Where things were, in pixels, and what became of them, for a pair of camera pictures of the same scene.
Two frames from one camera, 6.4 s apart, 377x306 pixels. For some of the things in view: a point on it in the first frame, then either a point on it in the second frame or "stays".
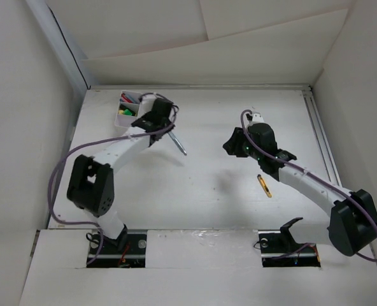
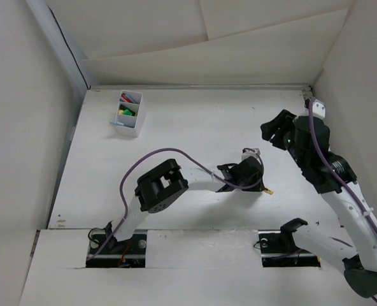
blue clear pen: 134,101 stays
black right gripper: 233,145 to 285,121
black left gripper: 145,116 to 258,188
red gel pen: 126,98 stays
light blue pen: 177,142 to 120,123
